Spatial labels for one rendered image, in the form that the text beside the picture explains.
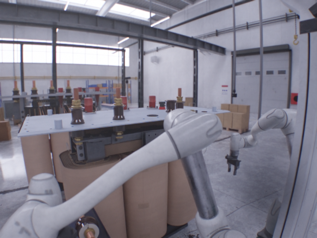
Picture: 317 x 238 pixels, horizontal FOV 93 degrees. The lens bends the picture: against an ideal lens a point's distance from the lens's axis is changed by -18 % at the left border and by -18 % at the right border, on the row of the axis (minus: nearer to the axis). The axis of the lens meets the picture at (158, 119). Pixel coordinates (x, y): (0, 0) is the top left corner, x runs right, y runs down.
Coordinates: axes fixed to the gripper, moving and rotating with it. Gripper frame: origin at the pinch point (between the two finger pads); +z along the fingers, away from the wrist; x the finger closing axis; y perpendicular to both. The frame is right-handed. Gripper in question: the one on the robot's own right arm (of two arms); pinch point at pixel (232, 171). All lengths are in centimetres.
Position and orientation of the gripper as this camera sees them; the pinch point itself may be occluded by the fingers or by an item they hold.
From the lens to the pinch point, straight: 187.7
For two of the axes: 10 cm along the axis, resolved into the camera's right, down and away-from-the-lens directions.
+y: 9.5, -0.5, 3.2
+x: -3.2, -1.4, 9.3
